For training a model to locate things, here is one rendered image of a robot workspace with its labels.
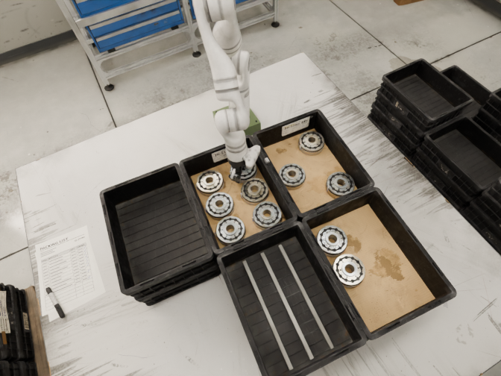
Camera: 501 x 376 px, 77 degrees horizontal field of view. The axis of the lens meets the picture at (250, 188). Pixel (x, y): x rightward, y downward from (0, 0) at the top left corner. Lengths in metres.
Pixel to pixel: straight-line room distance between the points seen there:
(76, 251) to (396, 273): 1.20
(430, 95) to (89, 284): 2.02
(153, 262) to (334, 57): 2.45
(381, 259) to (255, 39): 2.55
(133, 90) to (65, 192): 1.57
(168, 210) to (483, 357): 1.17
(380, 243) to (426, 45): 2.50
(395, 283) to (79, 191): 1.33
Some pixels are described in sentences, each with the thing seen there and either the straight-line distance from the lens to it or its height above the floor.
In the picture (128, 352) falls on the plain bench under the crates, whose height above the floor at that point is 0.70.
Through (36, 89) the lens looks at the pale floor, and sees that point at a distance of 3.49.
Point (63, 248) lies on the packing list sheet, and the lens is 1.51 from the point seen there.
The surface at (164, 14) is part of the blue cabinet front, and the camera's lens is 2.92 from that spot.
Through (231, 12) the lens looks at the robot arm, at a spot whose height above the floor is 1.40.
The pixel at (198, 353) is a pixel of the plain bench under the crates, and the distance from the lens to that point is 1.22.
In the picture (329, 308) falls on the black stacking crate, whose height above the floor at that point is 0.83.
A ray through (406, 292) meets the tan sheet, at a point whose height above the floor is 0.83.
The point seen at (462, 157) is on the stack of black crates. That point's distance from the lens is 2.14.
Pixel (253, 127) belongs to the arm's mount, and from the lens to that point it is 1.50.
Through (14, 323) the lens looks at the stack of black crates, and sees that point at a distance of 2.06.
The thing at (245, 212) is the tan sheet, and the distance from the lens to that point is 1.18.
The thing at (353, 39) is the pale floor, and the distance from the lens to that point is 3.33.
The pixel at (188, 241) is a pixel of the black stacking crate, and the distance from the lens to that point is 1.17.
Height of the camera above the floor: 1.89
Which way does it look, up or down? 60 degrees down
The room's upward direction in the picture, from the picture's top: 6 degrees counter-clockwise
